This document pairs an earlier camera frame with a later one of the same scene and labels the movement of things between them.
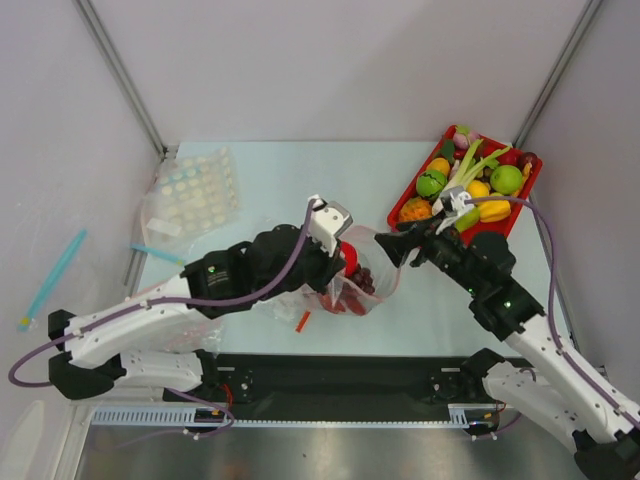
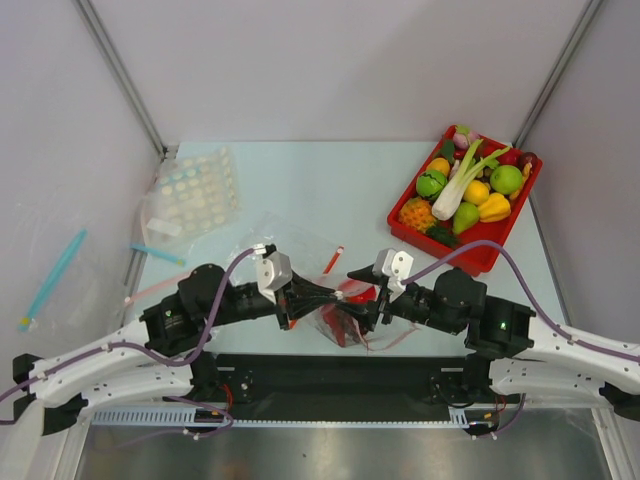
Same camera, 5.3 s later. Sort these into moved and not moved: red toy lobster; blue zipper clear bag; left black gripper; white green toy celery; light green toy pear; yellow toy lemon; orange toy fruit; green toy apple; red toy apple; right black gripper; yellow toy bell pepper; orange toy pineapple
Moved: right black gripper; left black gripper; red toy apple; red toy lobster
Not moved: yellow toy lemon; orange toy fruit; yellow toy bell pepper; blue zipper clear bag; light green toy pear; orange toy pineapple; green toy apple; white green toy celery
